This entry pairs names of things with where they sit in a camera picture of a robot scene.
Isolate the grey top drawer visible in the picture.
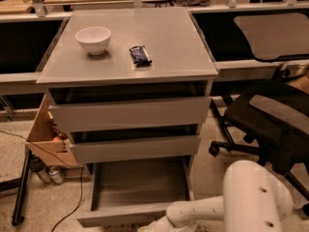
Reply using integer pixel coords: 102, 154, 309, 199
49, 95, 210, 132

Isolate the grey drawer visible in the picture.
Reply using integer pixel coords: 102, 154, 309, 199
70, 125, 200, 163
77, 157, 194, 227
49, 95, 210, 132

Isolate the black stand leg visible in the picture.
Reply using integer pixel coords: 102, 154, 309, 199
0, 148, 32, 226

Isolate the dark blue snack bar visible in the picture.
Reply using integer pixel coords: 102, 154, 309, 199
129, 45, 152, 66

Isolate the grey middle drawer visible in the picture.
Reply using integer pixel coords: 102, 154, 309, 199
70, 125, 200, 163

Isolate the black office chair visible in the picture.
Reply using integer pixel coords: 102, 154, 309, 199
209, 13, 309, 200

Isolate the grey bottom drawer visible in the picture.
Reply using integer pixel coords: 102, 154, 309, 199
77, 157, 194, 227

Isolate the cardboard box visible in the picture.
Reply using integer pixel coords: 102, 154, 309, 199
25, 97, 80, 168

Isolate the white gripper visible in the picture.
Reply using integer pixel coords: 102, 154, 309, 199
137, 216, 197, 232

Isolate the silver can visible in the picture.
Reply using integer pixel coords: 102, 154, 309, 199
48, 166, 65, 185

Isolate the dark bottle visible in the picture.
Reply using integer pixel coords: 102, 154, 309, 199
30, 156, 52, 184

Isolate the grey drawer cabinet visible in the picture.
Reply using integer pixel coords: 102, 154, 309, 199
36, 7, 219, 166

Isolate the white ceramic bowl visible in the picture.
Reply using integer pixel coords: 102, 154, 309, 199
75, 26, 111, 55

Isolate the black floor cable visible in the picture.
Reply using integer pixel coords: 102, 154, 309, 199
0, 130, 85, 232

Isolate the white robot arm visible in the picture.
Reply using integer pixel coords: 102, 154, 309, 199
137, 160, 294, 232

